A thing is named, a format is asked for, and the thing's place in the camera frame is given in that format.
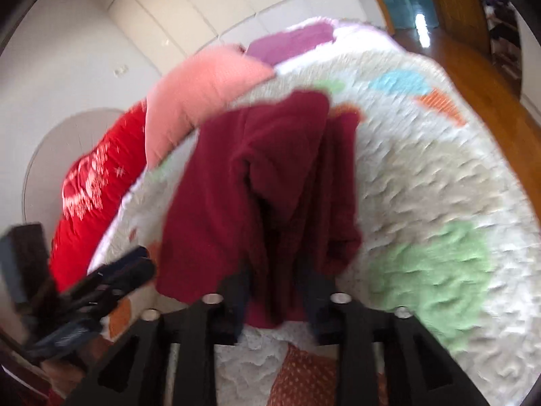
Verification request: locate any wooden door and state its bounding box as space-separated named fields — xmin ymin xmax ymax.
xmin=420 ymin=0 xmax=493 ymax=55

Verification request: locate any red floral quilt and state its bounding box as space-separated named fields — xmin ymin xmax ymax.
xmin=48 ymin=99 xmax=148 ymax=292

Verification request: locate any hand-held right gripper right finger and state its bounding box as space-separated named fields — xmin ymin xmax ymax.
xmin=296 ymin=262 xmax=491 ymax=406

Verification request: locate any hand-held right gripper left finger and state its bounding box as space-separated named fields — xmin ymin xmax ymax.
xmin=63 ymin=268 xmax=254 ymax=406

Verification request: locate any patchwork quilted bedspread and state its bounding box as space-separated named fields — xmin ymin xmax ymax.
xmin=87 ymin=17 xmax=541 ymax=406

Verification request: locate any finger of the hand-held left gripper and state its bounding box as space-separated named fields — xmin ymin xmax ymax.
xmin=26 ymin=319 xmax=104 ymax=361
xmin=61 ymin=246 xmax=157 ymax=319

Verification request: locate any pink ribbed pillow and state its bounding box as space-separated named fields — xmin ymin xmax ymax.
xmin=145 ymin=44 xmax=277 ymax=167

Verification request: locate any round white headboard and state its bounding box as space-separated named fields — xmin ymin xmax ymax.
xmin=23 ymin=108 xmax=136 ymax=242

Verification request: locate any maroon sweater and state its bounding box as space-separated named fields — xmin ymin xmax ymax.
xmin=156 ymin=90 xmax=363 ymax=330

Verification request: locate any dark cluttered shelf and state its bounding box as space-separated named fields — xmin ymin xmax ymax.
xmin=477 ymin=0 xmax=525 ymax=94

